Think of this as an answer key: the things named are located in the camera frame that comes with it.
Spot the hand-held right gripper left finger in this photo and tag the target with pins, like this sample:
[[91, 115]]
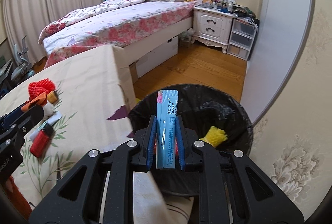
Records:
[[151, 146]]

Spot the floral bed sheet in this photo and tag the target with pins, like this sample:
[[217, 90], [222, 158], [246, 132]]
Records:
[[134, 16]]

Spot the small pale plastic bag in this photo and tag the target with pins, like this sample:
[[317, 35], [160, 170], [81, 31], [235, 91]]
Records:
[[186, 38]]

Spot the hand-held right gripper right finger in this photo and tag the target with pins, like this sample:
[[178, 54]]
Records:
[[181, 146]]

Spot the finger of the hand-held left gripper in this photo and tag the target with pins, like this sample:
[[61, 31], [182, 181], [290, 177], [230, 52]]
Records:
[[31, 117], [11, 116]]

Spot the orange paper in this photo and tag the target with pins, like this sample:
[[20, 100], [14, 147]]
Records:
[[36, 102]]

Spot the light blue carton box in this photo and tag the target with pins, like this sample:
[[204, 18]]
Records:
[[166, 122]]

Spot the nightstand clutter of small bottles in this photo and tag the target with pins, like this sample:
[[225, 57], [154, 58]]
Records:
[[228, 4]]

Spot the white nightstand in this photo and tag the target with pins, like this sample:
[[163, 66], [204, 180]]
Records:
[[212, 26]]

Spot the small yellow label bottle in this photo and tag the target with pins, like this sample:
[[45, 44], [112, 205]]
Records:
[[52, 97]]

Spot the red foam fruit net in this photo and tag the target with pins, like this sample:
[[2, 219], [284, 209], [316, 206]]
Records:
[[39, 87]]

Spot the beige curtain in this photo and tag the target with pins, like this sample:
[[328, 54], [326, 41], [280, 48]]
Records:
[[51, 0]]

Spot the white storage box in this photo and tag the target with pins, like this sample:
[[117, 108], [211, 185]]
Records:
[[158, 57]]

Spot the white tissue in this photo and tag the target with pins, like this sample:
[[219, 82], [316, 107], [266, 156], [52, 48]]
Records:
[[49, 109]]

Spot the yellow foam fruit net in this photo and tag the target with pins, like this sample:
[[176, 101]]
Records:
[[215, 135]]

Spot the black trash bin with liner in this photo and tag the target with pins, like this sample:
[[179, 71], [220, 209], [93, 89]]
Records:
[[207, 109]]

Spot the clear plastic drawer unit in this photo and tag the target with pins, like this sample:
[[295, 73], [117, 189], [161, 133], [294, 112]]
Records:
[[241, 37]]

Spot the floral quilt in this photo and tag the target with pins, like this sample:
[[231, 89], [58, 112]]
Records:
[[85, 13]]

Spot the white squeeze tube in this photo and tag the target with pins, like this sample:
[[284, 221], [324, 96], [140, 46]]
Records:
[[55, 118]]

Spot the red bottle with black cap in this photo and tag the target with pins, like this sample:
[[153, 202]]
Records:
[[39, 144]]

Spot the grey sliding wardrobe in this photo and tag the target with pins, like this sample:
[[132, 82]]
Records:
[[280, 44]]

